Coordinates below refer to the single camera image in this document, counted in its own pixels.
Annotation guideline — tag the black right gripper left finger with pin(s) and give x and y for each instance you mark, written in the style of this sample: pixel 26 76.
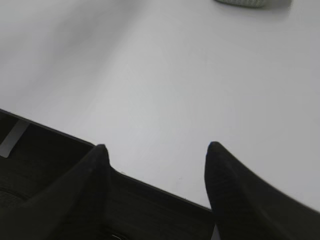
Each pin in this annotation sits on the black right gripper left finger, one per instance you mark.
pixel 71 208

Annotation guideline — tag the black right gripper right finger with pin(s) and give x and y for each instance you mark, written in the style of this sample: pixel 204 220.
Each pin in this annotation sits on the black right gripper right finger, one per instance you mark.
pixel 245 207

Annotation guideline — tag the light green plastic basket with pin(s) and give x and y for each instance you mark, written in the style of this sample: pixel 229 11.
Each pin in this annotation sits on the light green plastic basket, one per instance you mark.
pixel 257 3

